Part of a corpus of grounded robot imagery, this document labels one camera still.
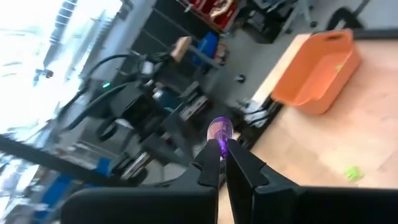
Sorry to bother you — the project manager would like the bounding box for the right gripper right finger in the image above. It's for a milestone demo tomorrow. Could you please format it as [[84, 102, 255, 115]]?
[[225, 138, 300, 224]]

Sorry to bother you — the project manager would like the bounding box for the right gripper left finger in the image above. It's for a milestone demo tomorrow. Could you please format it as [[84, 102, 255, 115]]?
[[166, 139, 221, 224]]

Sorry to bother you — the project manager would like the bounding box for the purple plastic witch hat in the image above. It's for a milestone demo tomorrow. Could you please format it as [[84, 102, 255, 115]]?
[[206, 116, 234, 159]]

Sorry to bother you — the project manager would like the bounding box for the green plastic spider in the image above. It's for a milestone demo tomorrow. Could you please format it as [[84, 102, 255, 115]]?
[[344, 166, 365, 183]]

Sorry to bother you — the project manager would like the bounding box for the wooden block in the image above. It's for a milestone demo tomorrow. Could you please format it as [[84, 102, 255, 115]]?
[[170, 36, 192, 62]]

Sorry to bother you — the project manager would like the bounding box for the blue storage box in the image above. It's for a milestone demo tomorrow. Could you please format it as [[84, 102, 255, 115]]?
[[198, 32, 219, 60]]

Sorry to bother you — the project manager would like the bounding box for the orange plastic bin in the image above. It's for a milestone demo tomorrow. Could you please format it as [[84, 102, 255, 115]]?
[[271, 29, 363, 116]]

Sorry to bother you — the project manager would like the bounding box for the red storage crate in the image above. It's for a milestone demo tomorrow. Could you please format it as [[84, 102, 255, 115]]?
[[186, 0, 240, 30]]

